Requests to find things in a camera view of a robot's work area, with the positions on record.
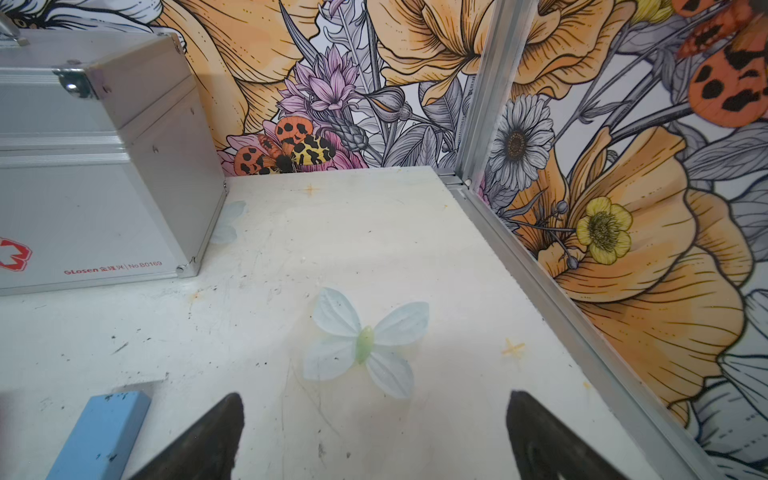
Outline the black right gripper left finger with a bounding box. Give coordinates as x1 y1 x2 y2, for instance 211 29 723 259
132 392 245 480

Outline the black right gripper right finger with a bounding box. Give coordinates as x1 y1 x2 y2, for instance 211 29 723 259
505 390 626 480

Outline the light blue wood block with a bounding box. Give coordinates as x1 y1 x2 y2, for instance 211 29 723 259
47 391 151 480

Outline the silver aluminium first aid case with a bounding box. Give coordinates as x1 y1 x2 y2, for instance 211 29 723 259
1 19 226 295

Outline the aluminium corner frame post right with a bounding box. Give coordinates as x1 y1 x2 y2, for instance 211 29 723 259
455 1 537 187

